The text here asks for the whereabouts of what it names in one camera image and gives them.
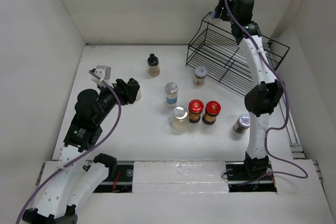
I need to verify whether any white bottle black cap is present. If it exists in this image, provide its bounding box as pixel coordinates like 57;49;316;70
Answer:
128;78;142;101

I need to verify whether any black wire rack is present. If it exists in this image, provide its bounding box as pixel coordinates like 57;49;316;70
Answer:
185;12;290;97

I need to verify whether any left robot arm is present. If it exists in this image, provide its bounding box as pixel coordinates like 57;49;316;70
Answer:
16;78;140;223

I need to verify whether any purple cable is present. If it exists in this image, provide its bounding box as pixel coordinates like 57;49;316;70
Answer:
223;0;308;186
15;70;122;224

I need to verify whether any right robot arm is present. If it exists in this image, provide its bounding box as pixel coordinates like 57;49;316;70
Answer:
214;0;283;180

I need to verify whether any metal base rail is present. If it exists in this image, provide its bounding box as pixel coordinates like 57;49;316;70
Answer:
94;161;276;194

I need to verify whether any white-lid spice jar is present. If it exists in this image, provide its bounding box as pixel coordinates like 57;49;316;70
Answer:
193;66;207;86

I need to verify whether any blue-label silver-lid jar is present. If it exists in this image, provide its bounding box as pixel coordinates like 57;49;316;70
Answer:
165;82;178;108

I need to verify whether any red-lid sauce jar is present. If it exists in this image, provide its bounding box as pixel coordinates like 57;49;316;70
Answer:
188;99;204;123
202;101;221;125

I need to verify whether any dark spice jar white lid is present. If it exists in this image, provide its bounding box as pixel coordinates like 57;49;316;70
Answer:
233;114;251;134

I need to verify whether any clear jar silver lid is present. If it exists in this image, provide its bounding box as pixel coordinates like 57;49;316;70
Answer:
171;105;188;129

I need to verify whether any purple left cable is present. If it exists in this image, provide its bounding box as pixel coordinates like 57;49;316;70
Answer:
15;70;122;224

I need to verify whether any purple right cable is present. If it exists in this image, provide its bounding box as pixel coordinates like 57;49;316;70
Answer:
223;0;308;186

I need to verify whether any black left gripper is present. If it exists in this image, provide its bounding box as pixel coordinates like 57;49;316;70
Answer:
95;78;139;124

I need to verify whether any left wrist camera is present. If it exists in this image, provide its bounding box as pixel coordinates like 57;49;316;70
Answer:
91;66;111;87

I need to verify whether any black-cap spice shaker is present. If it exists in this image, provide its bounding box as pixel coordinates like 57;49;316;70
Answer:
147;54;160;77

